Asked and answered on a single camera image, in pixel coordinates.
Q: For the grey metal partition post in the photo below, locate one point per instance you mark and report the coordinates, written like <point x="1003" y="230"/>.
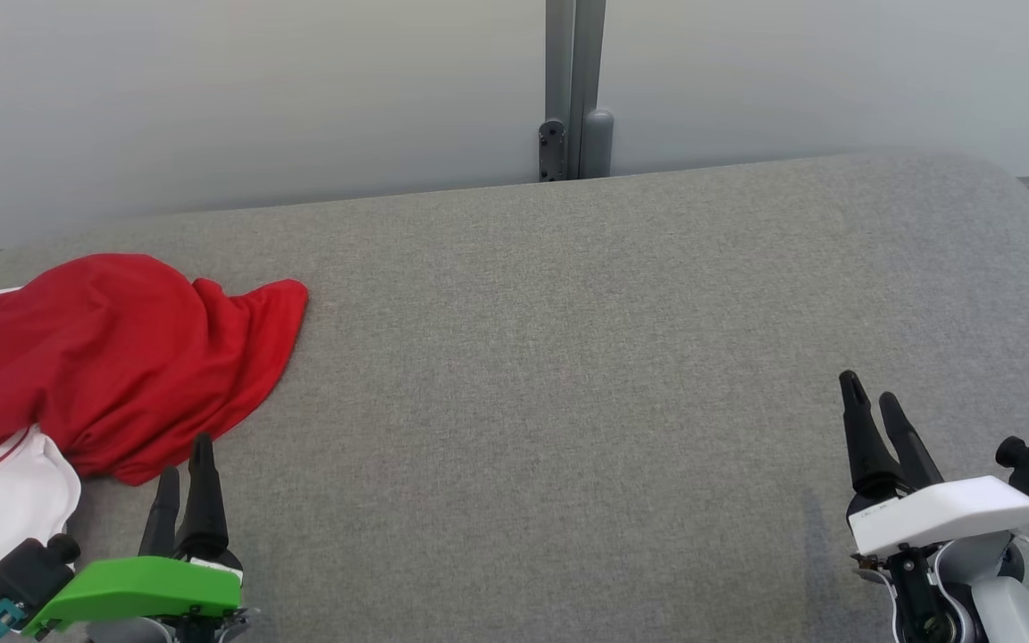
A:
<point x="575" y="54"/>

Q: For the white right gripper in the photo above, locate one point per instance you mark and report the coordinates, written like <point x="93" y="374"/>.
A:
<point x="952" y="513"/>

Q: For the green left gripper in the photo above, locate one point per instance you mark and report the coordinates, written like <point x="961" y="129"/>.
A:
<point x="139" y="589"/>

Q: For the dark hinge bracket with holes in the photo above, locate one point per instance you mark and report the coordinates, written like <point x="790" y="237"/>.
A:
<point x="552" y="147"/>

